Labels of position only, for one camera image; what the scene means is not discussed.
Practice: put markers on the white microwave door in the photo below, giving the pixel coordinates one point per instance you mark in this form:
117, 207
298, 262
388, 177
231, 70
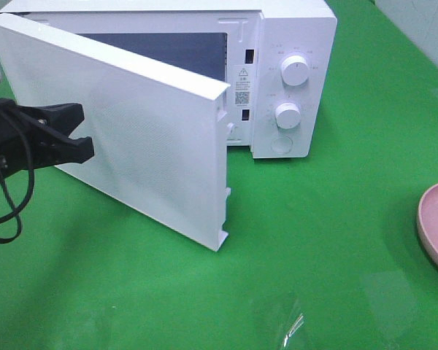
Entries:
159, 132

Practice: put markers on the white microwave oven body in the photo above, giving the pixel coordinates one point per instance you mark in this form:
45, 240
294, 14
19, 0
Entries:
197, 44

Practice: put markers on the lower white microwave knob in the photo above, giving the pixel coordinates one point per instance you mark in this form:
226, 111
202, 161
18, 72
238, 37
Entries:
287, 116

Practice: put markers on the round white door button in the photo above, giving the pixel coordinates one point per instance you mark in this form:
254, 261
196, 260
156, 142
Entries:
282, 145

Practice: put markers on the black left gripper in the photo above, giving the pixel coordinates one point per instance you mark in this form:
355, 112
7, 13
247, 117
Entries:
48, 148

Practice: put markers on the upper white microwave knob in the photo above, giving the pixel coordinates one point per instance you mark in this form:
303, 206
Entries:
294, 70

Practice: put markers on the white microwave knob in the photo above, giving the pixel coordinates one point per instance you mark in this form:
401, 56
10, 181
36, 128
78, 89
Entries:
287, 116
294, 70

